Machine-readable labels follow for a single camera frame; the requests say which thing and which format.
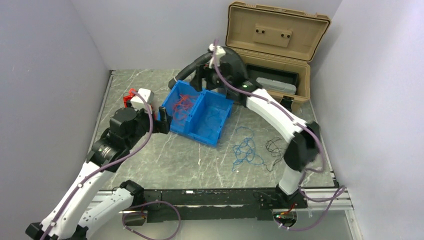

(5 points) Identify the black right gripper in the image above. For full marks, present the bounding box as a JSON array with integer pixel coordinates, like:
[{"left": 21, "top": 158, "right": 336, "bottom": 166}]
[{"left": 190, "top": 61, "right": 233, "bottom": 93}]

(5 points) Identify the orange cable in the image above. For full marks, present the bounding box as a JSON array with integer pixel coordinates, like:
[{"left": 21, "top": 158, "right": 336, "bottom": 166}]
[{"left": 170, "top": 94, "right": 200, "bottom": 125}]

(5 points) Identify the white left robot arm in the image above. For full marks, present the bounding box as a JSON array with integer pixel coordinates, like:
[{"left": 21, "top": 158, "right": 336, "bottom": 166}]
[{"left": 25, "top": 106, "right": 172, "bottom": 240}]

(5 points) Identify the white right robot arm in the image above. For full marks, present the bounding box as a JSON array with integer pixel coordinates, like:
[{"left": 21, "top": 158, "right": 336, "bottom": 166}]
[{"left": 190, "top": 43, "right": 324, "bottom": 208}]

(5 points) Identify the blue two-compartment plastic bin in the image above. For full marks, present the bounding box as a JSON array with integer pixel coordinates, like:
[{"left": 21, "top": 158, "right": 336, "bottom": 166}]
[{"left": 162, "top": 80, "right": 234, "bottom": 147}]

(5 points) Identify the red plastic bin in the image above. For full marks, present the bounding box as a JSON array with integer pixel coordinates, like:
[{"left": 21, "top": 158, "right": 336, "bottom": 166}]
[{"left": 122, "top": 88, "right": 137, "bottom": 108}]

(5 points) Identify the black tray in toolbox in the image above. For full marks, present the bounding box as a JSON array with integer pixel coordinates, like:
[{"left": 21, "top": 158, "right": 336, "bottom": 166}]
[{"left": 245, "top": 64, "right": 299, "bottom": 87}]

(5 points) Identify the grey plastic organizer case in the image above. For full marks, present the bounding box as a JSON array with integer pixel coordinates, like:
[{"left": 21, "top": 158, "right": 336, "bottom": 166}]
[{"left": 256, "top": 77, "right": 297, "bottom": 95}]

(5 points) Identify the tan plastic toolbox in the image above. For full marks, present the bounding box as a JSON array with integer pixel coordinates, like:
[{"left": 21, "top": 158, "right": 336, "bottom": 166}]
[{"left": 225, "top": 1, "right": 331, "bottom": 111}]

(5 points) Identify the grey corrugated hose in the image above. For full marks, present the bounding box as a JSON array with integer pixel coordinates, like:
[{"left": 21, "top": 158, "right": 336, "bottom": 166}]
[{"left": 167, "top": 45, "right": 239, "bottom": 91}]

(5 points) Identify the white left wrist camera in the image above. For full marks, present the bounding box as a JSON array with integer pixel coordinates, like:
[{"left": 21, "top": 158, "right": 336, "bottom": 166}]
[{"left": 128, "top": 88, "right": 155, "bottom": 110}]

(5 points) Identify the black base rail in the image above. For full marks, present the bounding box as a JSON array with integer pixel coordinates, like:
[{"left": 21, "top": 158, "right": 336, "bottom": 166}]
[{"left": 126, "top": 187, "right": 308, "bottom": 223}]

